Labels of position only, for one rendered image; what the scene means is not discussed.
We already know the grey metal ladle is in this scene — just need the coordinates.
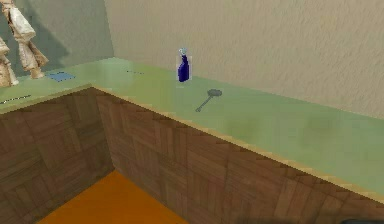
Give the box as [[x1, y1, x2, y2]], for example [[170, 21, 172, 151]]
[[195, 88, 223, 113]]

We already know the blue spray bottle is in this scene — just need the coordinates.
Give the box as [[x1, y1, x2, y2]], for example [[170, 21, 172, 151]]
[[176, 47, 191, 84]]

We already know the green top wooden counter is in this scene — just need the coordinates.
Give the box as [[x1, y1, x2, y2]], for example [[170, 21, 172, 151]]
[[0, 57, 384, 224]]

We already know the blue square cloth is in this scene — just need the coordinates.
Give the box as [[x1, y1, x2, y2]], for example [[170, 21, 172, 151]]
[[45, 70, 76, 83]]

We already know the thin dark knife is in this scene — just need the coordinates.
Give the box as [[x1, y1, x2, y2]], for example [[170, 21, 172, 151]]
[[0, 94, 32, 105]]

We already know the small beige statue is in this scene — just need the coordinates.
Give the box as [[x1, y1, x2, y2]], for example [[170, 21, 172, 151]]
[[0, 35, 20, 88]]

